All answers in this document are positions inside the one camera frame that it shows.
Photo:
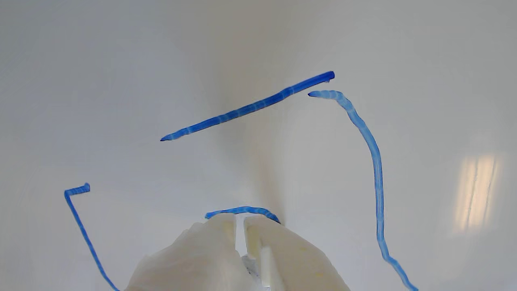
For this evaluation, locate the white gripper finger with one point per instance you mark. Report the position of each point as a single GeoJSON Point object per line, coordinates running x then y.
{"type": "Point", "coordinates": [295, 266]}
{"type": "Point", "coordinates": [194, 262]}

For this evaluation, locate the large white whiteboard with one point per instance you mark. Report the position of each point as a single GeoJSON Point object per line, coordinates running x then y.
{"type": "Point", "coordinates": [121, 60]}

